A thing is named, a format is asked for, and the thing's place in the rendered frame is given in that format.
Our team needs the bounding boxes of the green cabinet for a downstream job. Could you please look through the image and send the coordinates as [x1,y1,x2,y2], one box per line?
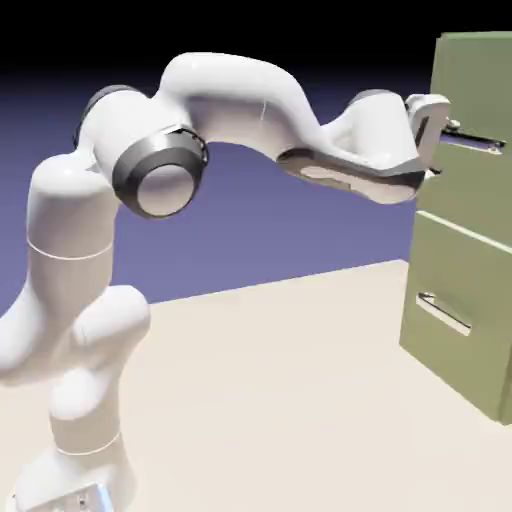
[398,30,512,426]

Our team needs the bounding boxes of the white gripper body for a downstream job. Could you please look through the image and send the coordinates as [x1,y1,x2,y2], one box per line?
[404,93,452,180]

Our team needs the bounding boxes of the silver drawer handle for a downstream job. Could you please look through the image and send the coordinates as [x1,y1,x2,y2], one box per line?
[439,123,508,156]
[414,291,474,338]

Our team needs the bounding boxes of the green drawer front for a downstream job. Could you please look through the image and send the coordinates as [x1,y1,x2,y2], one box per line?
[399,211,512,424]
[415,36,512,253]

